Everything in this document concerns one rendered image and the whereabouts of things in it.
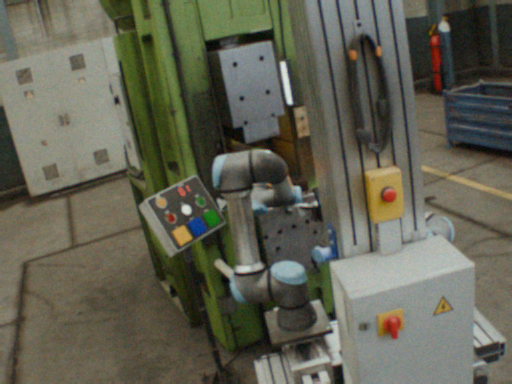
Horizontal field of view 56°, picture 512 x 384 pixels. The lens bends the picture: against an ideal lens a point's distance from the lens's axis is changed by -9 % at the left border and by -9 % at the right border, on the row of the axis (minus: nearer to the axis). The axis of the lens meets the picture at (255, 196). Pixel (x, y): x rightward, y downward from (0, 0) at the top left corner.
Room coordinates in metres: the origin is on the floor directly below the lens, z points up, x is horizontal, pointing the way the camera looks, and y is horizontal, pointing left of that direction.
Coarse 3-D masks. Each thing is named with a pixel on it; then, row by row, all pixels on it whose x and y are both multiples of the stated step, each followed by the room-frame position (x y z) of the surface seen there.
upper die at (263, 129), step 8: (264, 120) 2.67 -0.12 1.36; (272, 120) 2.69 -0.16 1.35; (224, 128) 2.87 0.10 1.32; (232, 128) 2.76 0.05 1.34; (240, 128) 2.66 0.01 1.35; (248, 128) 2.63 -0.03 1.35; (256, 128) 2.65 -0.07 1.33; (264, 128) 2.67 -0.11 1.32; (272, 128) 2.68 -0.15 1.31; (232, 136) 2.78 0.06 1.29; (240, 136) 2.68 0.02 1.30; (248, 136) 2.63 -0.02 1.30; (256, 136) 2.65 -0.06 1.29; (264, 136) 2.66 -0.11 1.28
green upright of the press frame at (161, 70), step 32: (160, 0) 2.66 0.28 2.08; (192, 0) 2.72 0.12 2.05; (160, 32) 2.65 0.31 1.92; (192, 32) 2.71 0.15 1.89; (160, 64) 2.68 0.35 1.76; (192, 64) 2.70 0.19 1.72; (160, 96) 3.00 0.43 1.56; (192, 96) 2.68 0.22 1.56; (160, 128) 2.99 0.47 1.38; (192, 160) 2.66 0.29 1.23; (224, 224) 2.69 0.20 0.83; (224, 288) 2.66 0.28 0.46; (224, 320) 2.64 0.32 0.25; (256, 320) 2.72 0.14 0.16
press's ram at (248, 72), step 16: (240, 48) 2.65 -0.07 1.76; (256, 48) 2.68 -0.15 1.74; (272, 48) 2.72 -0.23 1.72; (224, 64) 2.61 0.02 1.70; (240, 64) 2.64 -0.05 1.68; (256, 64) 2.68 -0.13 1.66; (272, 64) 2.71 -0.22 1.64; (224, 80) 2.61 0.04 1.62; (240, 80) 2.64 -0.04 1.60; (256, 80) 2.67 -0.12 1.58; (272, 80) 2.70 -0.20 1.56; (224, 96) 2.64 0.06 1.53; (240, 96) 2.63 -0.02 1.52; (256, 96) 2.66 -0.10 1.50; (272, 96) 2.70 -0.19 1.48; (224, 112) 2.68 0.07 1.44; (240, 112) 2.62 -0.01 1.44; (256, 112) 2.66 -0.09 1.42; (272, 112) 2.69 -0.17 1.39
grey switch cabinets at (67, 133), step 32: (0, 64) 7.15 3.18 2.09; (32, 64) 7.25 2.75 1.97; (64, 64) 7.38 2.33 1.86; (96, 64) 7.54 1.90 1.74; (32, 96) 7.22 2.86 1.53; (64, 96) 7.35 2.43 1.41; (96, 96) 7.51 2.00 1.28; (32, 128) 7.18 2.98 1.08; (64, 128) 7.31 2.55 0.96; (96, 128) 7.46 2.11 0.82; (32, 160) 7.14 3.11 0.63; (64, 160) 7.28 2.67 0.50; (96, 160) 7.41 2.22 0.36; (32, 192) 7.10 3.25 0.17; (64, 192) 7.29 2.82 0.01
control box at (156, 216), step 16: (176, 192) 2.35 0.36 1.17; (192, 192) 2.40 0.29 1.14; (144, 208) 2.25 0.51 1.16; (160, 208) 2.25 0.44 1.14; (176, 208) 2.29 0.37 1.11; (192, 208) 2.34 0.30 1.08; (208, 208) 2.39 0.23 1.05; (160, 224) 2.19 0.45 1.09; (176, 224) 2.24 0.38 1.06; (160, 240) 2.21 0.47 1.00; (176, 240) 2.18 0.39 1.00; (192, 240) 2.22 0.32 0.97
